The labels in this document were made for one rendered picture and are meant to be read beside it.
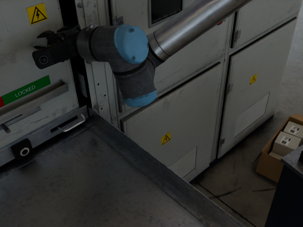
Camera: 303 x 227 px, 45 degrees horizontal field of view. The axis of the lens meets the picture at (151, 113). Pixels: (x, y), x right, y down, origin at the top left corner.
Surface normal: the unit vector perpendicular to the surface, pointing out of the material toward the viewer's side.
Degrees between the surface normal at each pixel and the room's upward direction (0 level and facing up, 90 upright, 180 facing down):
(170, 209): 0
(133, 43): 70
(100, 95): 90
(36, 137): 90
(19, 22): 90
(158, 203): 0
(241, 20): 90
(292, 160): 0
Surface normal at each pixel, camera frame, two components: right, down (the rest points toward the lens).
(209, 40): 0.68, 0.46
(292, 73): -0.02, -0.77
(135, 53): 0.79, 0.04
